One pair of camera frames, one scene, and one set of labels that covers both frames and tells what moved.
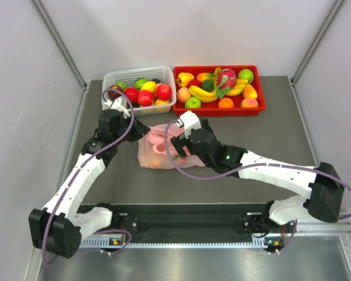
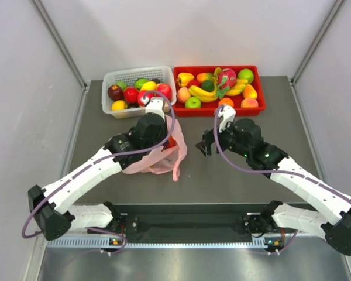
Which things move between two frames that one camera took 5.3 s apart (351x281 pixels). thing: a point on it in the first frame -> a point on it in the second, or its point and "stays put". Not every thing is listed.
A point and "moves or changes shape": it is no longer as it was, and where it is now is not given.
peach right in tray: [249, 102] stays put
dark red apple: [113, 94] stays put
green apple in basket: [139, 82] stays put
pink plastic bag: [151, 150] moves or changes shape
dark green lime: [207, 85] stays put
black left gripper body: [136, 133] -> [162, 136]
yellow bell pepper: [183, 78] stays put
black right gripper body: [180, 141] -> [227, 139]
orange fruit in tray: [226, 103] stays put
